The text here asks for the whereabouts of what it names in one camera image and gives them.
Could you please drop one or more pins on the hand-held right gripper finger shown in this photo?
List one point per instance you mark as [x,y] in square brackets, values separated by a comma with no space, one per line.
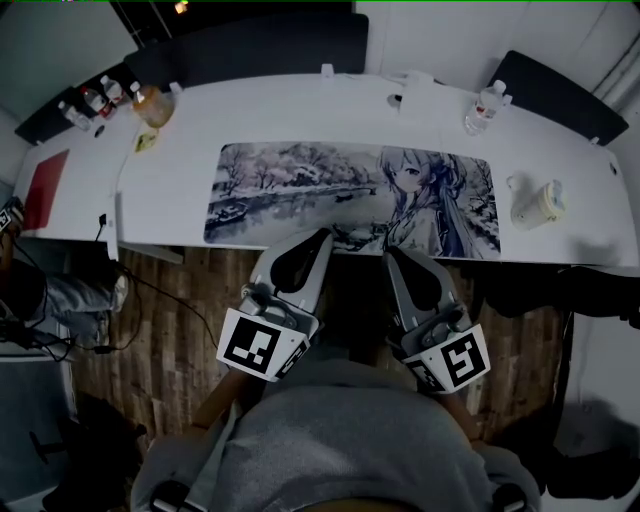
[447,290]
[400,310]

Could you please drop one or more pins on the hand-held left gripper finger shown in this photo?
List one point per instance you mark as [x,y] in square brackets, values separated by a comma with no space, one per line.
[260,270]
[317,285]

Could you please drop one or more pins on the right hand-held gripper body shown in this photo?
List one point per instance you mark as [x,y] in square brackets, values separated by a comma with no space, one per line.
[465,357]

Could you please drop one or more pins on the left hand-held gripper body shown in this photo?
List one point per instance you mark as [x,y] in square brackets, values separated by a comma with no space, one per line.
[250,345]

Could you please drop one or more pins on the anime print desk mat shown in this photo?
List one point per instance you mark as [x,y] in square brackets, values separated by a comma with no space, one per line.
[300,200]

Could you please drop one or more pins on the person's left forearm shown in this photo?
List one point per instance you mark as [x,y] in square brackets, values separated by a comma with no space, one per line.
[225,400]

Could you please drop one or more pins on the person's right forearm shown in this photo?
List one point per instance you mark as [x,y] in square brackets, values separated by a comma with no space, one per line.
[460,420]

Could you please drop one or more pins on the black office chair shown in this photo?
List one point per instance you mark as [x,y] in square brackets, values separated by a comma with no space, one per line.
[550,290]
[95,450]
[595,460]

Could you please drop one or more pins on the cream thermos cup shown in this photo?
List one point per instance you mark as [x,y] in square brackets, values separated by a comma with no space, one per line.
[535,207]

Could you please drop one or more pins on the small white cap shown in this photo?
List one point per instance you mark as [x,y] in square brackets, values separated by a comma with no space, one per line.
[515,181]

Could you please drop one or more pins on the person's grey shirt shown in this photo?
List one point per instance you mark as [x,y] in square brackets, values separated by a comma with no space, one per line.
[350,440]

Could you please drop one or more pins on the white power strip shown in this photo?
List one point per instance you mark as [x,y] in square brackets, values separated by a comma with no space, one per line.
[117,225]

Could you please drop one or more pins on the yellow card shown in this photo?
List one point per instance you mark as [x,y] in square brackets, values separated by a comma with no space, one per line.
[146,142]

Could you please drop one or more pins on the large orange drink bottle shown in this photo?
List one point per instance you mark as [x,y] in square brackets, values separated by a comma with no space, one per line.
[155,107]

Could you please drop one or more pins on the white box device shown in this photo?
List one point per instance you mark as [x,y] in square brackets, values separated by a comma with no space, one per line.
[417,87]

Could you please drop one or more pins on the red flat laptop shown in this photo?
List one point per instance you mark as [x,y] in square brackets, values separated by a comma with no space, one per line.
[45,190]

